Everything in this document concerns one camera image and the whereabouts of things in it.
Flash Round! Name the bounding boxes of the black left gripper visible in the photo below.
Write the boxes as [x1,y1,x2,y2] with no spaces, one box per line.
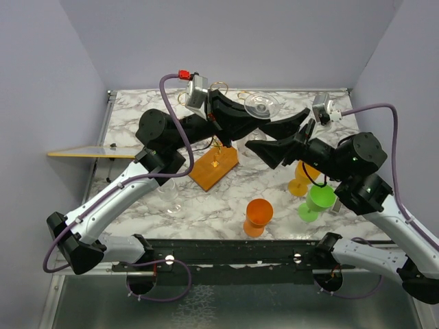
[170,90,272,151]

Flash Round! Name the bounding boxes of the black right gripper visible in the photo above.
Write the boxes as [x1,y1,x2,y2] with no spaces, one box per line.
[247,106,348,181]

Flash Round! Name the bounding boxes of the orange plastic goblet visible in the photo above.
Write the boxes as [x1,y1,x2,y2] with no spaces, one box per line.
[243,199,274,238]

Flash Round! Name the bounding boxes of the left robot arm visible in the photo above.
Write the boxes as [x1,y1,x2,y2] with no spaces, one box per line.
[47,88,270,274]

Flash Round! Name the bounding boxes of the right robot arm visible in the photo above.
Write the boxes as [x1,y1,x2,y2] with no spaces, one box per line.
[246,119,438,305]

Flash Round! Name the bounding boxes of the clear stemmed wine glass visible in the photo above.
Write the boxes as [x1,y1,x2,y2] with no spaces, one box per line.
[157,178,181,214]

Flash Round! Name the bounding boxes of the yellow plastic goblet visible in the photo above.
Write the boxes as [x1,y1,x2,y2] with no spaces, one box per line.
[288,160,320,197]

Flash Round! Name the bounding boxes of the green plastic goblet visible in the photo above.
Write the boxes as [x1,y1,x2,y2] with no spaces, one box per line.
[298,185,336,223]

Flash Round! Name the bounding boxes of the small white grey tag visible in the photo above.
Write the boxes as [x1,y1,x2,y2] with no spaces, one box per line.
[331,199,343,214]

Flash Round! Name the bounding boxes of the gold wire glass rack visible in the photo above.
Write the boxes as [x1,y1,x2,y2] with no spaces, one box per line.
[177,81,251,191]

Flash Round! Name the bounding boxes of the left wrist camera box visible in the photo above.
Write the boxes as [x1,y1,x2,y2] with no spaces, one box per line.
[185,74,209,119]

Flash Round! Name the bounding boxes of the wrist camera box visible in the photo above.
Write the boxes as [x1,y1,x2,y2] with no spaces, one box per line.
[311,93,342,128]
[185,74,209,119]

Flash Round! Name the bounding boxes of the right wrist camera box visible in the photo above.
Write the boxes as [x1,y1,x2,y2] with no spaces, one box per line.
[311,93,342,128]

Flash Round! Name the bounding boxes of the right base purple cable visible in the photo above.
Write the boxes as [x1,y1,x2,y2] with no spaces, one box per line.
[317,236,384,300]

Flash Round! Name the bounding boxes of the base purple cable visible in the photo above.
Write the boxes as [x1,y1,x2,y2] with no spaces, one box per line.
[126,258,192,303]
[317,236,384,300]

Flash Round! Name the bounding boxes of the black front mounting rail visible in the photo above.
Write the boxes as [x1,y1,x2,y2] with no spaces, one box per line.
[112,239,338,285]

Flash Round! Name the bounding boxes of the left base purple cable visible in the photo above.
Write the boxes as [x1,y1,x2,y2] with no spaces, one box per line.
[126,258,192,303]

